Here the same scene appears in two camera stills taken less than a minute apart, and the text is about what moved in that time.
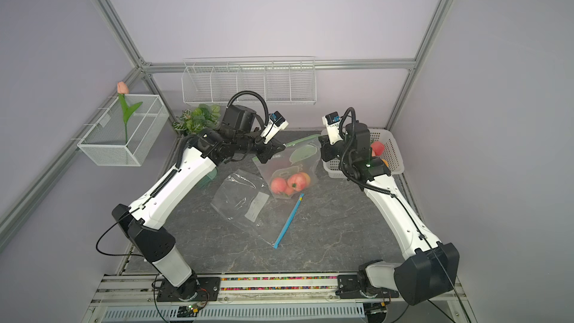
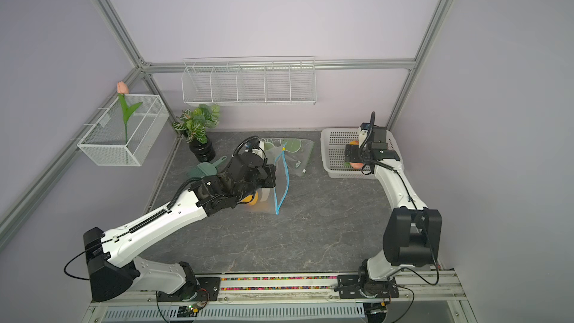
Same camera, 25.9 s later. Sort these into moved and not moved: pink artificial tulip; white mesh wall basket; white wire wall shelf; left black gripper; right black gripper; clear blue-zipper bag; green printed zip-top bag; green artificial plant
Moved: right black gripper; green printed zip-top bag; left black gripper; clear blue-zipper bag
Not moved: pink artificial tulip; white mesh wall basket; green artificial plant; white wire wall shelf
